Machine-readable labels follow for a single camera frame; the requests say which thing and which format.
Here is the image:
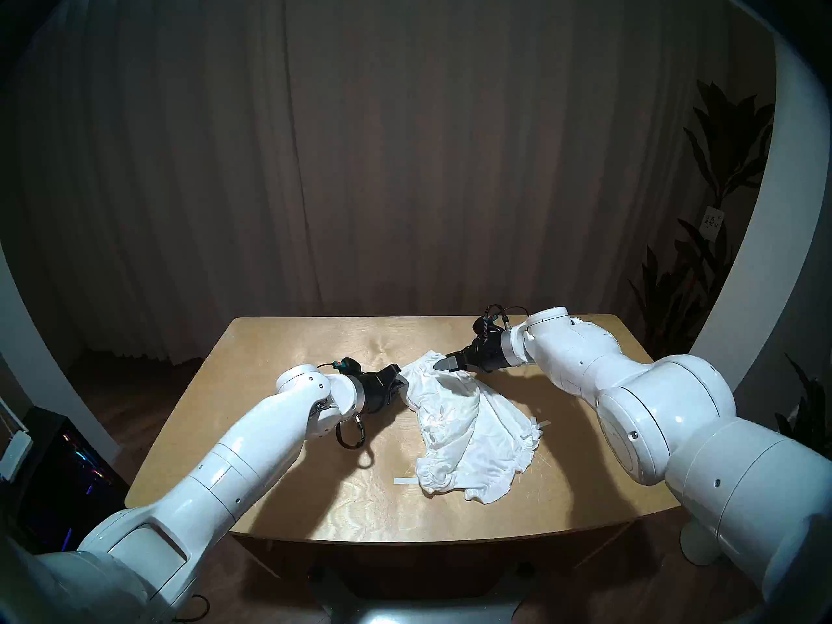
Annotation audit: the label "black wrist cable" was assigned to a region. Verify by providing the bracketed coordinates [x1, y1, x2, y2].
[484, 304, 531, 332]
[315, 361, 369, 450]

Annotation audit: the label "light wooden table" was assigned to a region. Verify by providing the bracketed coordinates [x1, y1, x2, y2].
[125, 314, 680, 545]

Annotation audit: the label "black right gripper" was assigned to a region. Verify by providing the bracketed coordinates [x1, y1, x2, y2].
[434, 333, 517, 374]

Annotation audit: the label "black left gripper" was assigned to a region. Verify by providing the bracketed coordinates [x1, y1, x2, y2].
[356, 364, 410, 414]

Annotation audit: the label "white ruffled pants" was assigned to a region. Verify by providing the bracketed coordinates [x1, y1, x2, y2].
[398, 350, 552, 505]

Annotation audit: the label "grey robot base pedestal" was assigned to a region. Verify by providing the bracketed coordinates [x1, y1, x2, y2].
[312, 564, 540, 624]

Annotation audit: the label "black computer tower with lights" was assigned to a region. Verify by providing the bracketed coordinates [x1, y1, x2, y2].
[16, 405, 131, 555]

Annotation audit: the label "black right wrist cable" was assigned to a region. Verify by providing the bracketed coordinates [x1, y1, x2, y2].
[484, 304, 531, 332]

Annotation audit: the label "black floor cables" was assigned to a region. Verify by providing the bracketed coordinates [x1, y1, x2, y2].
[175, 593, 212, 624]

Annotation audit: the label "beige pleated curtain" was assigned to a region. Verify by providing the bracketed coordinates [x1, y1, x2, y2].
[0, 0, 781, 370]

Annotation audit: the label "white wall box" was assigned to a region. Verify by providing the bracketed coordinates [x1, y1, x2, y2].
[0, 429, 33, 482]

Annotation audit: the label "tall dark leafy plant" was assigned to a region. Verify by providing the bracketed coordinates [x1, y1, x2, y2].
[627, 77, 777, 380]

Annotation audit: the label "dark leafy potted plant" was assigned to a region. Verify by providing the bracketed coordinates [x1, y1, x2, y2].
[777, 353, 832, 461]

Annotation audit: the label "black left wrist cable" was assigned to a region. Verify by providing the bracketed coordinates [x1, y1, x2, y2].
[315, 361, 369, 450]

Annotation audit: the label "white round plant pot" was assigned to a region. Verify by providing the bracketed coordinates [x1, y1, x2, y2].
[679, 519, 723, 567]

